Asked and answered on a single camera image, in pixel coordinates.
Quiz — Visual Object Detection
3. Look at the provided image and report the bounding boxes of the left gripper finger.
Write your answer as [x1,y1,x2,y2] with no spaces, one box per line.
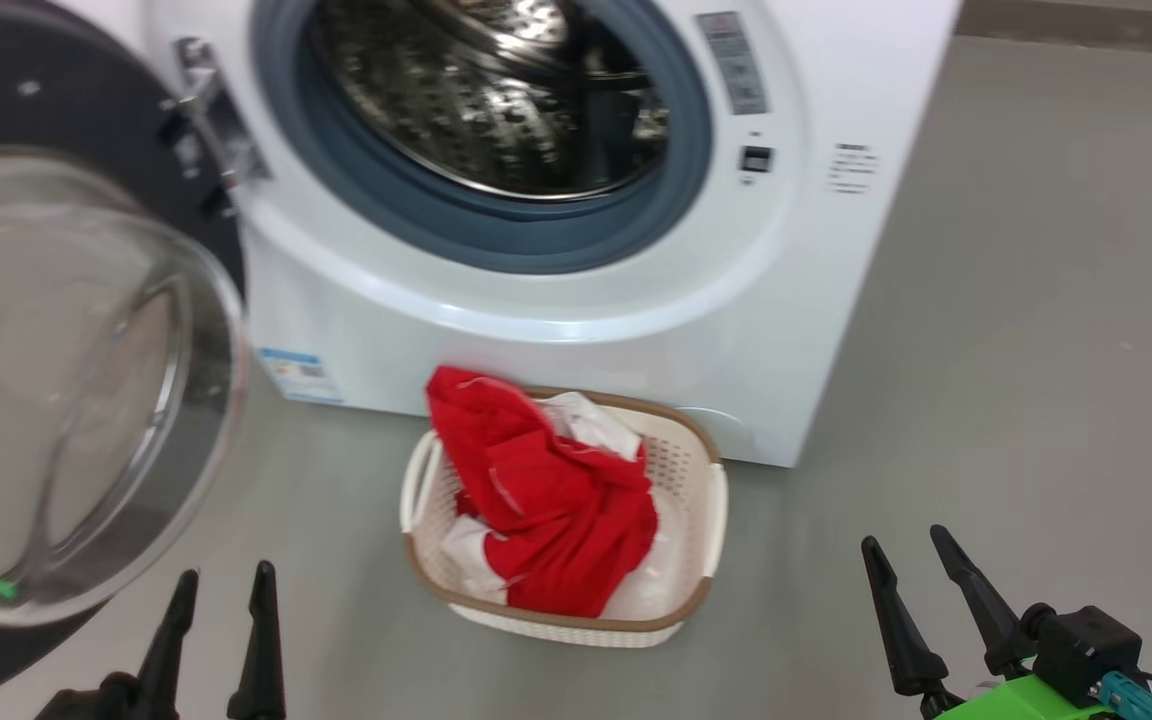
[134,570,199,720]
[227,561,287,720]

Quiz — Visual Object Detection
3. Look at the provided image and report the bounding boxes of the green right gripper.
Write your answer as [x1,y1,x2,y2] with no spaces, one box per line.
[861,525,1119,720]

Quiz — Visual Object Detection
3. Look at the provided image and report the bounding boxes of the red and white garment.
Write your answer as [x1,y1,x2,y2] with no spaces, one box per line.
[424,366,659,619]

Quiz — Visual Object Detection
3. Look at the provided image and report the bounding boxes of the round black glass washer door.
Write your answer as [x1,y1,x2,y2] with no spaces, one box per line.
[0,0,272,713]

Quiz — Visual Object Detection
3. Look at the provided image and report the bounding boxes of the cream perforated laundry basket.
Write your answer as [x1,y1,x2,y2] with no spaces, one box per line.
[399,387,730,649]

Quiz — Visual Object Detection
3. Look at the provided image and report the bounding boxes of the white front-load washing machine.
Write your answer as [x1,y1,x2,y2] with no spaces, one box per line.
[51,0,965,469]

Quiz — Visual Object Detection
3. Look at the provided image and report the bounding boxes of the metal door hinge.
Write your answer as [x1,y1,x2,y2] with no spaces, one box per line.
[161,38,269,216]

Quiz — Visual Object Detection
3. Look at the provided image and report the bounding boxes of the blue energy label sticker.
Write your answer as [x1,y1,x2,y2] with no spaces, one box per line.
[258,348,345,405]

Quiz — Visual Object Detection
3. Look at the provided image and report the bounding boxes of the round white filter cover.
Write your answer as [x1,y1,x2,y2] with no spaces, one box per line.
[681,407,757,464]

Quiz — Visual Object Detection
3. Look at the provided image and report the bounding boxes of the grey warning sticker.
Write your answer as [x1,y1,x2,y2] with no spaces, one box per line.
[696,12,770,116]

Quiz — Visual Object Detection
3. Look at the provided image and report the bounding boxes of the teal camera connector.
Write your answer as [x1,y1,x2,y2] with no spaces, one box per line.
[1098,672,1152,719]

